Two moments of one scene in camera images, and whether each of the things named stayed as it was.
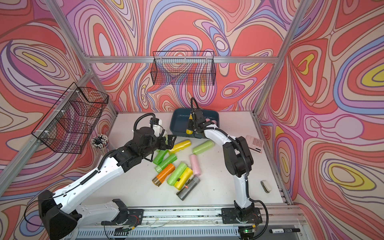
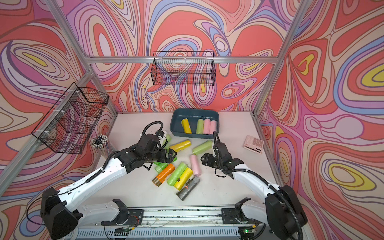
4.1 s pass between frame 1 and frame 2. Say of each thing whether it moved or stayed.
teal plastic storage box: stayed
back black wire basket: stayed
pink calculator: stayed
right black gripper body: moved
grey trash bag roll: stayed
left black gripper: moved
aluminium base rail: stayed
